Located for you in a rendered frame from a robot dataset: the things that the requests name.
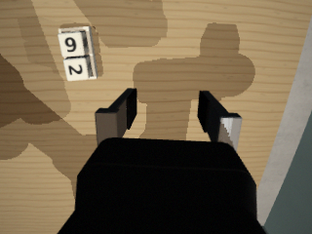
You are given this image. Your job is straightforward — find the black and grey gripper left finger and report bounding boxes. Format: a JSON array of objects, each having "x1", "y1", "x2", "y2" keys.
[{"x1": 95, "y1": 88, "x2": 137, "y2": 146}]

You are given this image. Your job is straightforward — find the white shallow tray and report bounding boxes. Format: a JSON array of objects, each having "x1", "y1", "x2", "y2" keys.
[{"x1": 58, "y1": 26, "x2": 98, "y2": 79}]

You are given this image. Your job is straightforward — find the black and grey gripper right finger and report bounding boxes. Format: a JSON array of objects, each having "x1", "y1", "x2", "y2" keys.
[{"x1": 197, "y1": 91, "x2": 243, "y2": 152}]

